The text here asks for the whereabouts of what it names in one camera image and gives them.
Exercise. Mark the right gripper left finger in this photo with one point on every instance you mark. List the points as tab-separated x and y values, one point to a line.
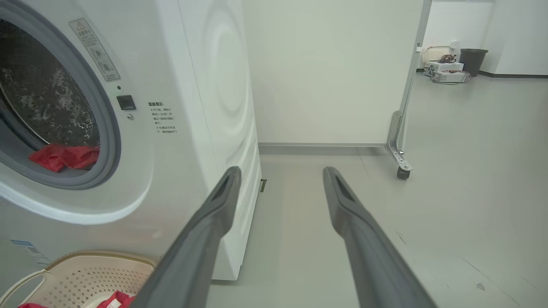
192	256

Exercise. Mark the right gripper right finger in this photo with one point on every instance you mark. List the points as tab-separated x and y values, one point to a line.
372	256

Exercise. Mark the red cloth garment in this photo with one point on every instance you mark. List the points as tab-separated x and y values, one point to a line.
124	297

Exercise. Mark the red jersey with print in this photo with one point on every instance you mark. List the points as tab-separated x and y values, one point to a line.
64	156

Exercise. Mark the cream perforated laundry basket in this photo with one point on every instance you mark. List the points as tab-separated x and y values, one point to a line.
85	278

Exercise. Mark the white front-load washing machine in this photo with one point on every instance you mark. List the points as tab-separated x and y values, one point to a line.
192	128

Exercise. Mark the white wicker basket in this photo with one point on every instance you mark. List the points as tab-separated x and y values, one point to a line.
434	54

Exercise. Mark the washing machine drum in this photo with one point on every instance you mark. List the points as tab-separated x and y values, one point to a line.
47	98

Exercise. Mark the metal partition leg with caster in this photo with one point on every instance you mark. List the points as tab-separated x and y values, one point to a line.
396	147

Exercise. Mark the blue energy label sticker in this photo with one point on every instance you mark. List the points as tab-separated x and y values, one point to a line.
32	252

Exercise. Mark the white partition panel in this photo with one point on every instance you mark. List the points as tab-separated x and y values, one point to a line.
334	72

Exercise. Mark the white electronic device box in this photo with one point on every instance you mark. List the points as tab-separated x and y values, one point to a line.
445	66
449	77

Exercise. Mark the dark grey trash bin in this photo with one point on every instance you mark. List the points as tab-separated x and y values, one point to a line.
473	62

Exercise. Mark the grey warning label sticker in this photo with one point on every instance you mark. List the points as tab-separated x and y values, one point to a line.
95	49

